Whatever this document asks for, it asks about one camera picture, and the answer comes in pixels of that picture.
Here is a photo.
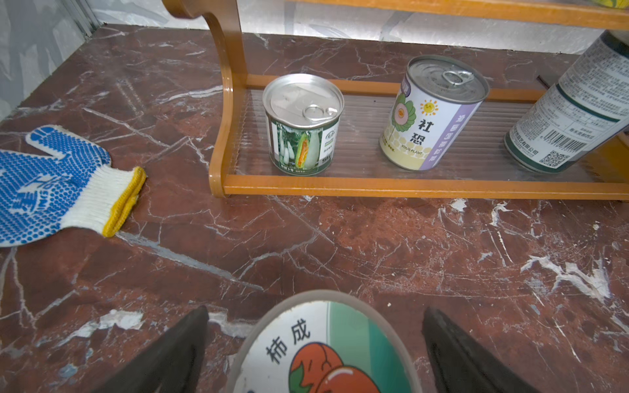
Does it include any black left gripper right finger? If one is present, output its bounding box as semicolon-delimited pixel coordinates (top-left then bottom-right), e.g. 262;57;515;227
422;307;537;392

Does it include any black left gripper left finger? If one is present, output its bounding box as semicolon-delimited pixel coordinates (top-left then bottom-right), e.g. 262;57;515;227
94;306;209;392

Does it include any tomato label seed jar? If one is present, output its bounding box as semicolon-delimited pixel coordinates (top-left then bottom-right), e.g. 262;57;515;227
225;290;422;392

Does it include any orange wooden three-tier shelf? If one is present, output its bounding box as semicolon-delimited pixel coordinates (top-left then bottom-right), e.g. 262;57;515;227
164;1;628;201

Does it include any purple flower seed can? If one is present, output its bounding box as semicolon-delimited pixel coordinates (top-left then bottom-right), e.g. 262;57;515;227
379;55;490;171

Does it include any green corn seed can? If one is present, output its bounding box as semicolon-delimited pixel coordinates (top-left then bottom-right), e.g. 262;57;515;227
262;74;345;176

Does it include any blue dotted work glove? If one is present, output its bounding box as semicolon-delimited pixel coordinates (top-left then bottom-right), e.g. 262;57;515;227
1;125;147;247

